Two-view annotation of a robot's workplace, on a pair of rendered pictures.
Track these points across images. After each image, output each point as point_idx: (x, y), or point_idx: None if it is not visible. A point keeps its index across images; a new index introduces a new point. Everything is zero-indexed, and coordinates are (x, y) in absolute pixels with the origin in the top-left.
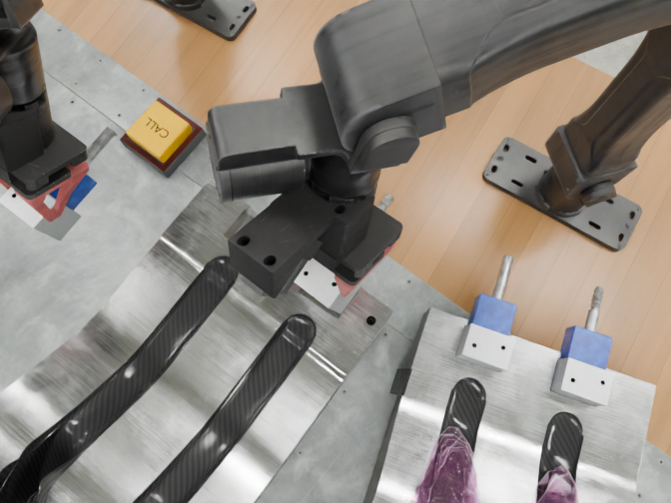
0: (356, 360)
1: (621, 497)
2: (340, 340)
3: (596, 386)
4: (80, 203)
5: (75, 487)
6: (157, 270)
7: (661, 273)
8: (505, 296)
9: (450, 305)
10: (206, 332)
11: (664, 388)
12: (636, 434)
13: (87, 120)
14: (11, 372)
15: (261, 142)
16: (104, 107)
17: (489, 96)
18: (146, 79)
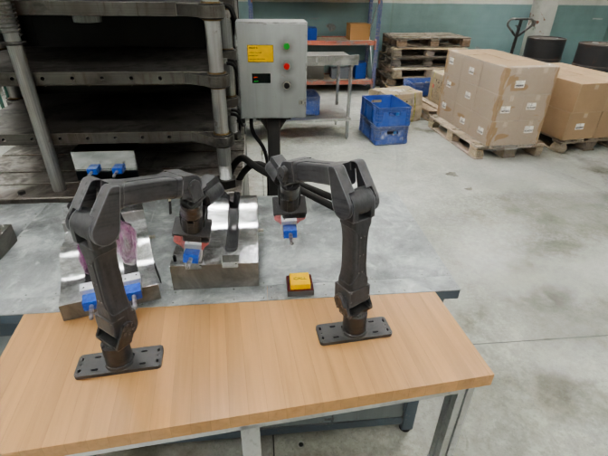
0: (173, 253)
1: (66, 277)
2: (181, 254)
3: (85, 286)
4: (305, 261)
5: (223, 202)
6: (250, 242)
7: (56, 362)
8: None
9: (151, 305)
10: (223, 240)
11: (47, 328)
12: (63, 292)
13: (332, 278)
14: (277, 231)
15: (202, 177)
16: (331, 283)
17: (179, 381)
18: (330, 299)
